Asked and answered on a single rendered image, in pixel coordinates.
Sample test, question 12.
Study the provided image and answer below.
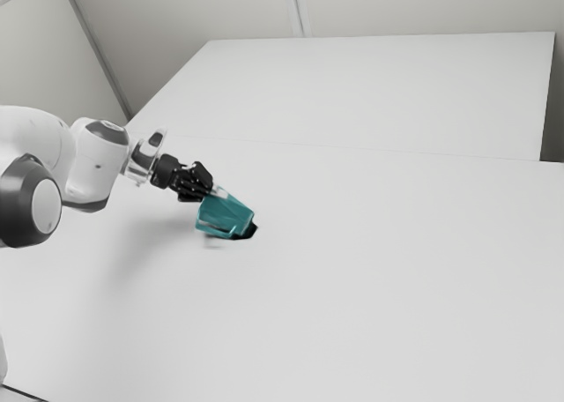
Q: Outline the teal faceted mug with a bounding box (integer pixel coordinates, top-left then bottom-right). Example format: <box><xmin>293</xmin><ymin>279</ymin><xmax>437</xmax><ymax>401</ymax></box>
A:
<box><xmin>195</xmin><ymin>191</ymin><xmax>258</xmax><ymax>240</ymax></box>

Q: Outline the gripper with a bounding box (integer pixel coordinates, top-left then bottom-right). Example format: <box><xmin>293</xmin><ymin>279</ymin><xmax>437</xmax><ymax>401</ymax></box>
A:
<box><xmin>150</xmin><ymin>153</ymin><xmax>230</xmax><ymax>204</ymax></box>

